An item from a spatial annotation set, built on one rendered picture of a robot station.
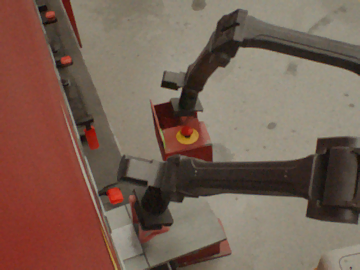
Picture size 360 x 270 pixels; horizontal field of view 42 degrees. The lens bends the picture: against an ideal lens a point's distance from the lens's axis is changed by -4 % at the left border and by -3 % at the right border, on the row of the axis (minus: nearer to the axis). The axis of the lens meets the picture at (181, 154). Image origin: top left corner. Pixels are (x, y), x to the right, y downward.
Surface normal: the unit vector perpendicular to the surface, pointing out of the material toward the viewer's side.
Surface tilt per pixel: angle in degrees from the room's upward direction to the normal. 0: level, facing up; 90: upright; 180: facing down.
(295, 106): 0
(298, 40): 34
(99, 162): 0
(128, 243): 0
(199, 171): 50
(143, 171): 38
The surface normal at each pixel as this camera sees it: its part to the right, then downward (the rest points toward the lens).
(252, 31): 0.05, -0.12
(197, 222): -0.07, -0.64
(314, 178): 0.56, -0.03
